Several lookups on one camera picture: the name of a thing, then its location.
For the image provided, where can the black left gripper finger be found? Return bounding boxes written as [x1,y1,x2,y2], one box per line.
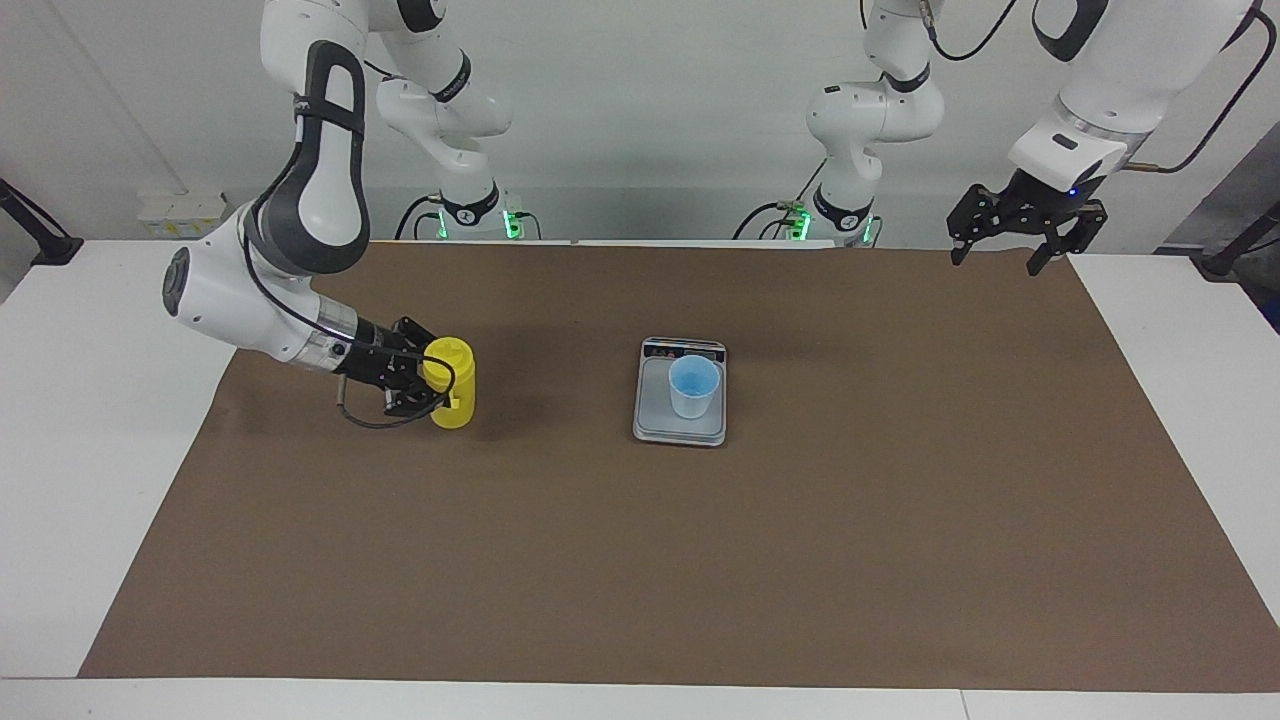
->
[1027,204,1110,279]
[947,183,1001,269]

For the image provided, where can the yellow squeeze bottle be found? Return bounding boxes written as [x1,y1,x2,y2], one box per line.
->
[420,337,478,431]

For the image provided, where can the light blue plastic cup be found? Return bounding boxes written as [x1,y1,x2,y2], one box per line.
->
[667,354,723,421]

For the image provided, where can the silver digital kitchen scale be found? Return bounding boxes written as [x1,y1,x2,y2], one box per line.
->
[631,337,728,448]

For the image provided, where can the brown paper table mat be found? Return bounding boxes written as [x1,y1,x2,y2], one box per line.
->
[78,240,1280,695]

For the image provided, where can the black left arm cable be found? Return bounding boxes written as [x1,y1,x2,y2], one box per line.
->
[920,0,1280,177]

